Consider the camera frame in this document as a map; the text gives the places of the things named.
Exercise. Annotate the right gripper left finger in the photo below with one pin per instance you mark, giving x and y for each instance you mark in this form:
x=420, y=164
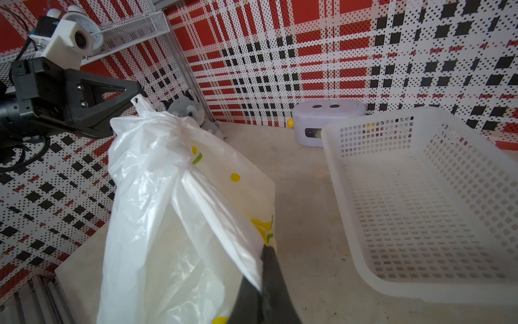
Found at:
x=247, y=309

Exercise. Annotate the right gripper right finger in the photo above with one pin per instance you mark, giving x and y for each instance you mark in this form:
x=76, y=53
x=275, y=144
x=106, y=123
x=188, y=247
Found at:
x=276, y=305

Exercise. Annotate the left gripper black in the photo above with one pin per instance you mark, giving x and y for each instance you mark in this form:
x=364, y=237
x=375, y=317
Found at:
x=45, y=94

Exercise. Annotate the white plastic bag lemon print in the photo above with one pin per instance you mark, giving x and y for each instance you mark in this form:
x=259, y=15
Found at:
x=190, y=219

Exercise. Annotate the white alarm clock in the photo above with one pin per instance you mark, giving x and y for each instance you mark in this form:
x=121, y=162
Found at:
x=78, y=15

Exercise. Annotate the grey husky plush toy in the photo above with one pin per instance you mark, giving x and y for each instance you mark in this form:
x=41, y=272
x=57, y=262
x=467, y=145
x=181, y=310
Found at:
x=189, y=106

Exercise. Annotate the white plastic basket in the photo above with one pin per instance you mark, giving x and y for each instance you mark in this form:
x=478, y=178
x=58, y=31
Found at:
x=429, y=206

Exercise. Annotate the purple plastic stool toy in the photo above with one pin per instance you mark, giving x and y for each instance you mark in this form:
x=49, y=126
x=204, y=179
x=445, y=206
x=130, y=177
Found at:
x=310, y=117

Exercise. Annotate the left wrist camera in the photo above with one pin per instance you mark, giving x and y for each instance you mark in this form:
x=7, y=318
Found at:
x=63, y=42

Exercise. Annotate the white wire mesh shelf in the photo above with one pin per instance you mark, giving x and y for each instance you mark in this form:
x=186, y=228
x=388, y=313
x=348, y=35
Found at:
x=117, y=37

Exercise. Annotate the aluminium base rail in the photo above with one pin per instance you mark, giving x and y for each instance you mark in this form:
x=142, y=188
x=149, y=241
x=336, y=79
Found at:
x=41, y=300

